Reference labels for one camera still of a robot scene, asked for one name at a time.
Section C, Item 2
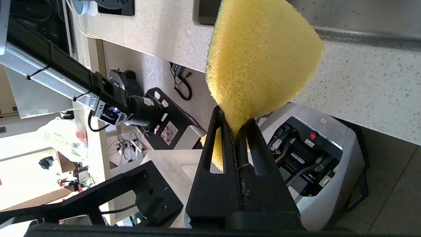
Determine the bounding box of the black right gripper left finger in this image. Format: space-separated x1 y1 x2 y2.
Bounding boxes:
185 105 244 228

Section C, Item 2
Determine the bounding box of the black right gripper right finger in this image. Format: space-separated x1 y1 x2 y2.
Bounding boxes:
237 118 301 231

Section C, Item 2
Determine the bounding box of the yellow green sponge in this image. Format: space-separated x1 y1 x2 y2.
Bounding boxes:
206 0 325 171

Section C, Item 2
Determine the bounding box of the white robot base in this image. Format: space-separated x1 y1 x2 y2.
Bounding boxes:
260 102 369 231

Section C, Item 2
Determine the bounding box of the stainless steel sink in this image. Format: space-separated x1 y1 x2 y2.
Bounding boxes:
197 0 421 50

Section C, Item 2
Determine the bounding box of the white green plastic bag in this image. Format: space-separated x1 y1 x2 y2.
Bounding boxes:
36 118 88 162

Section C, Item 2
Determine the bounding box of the small dark bag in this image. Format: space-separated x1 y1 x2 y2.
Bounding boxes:
38 156 55 170

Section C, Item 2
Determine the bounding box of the pale blue round disc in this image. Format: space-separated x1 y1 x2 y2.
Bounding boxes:
72 0 90 15

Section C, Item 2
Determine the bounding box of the black floor cable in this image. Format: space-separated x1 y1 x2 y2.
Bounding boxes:
110 131 146 162

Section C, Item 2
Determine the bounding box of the black coiled cable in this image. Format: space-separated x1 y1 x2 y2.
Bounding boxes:
169 63 194 101

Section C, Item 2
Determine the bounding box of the white appliance cable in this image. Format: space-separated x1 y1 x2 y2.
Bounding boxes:
65 0 96 39

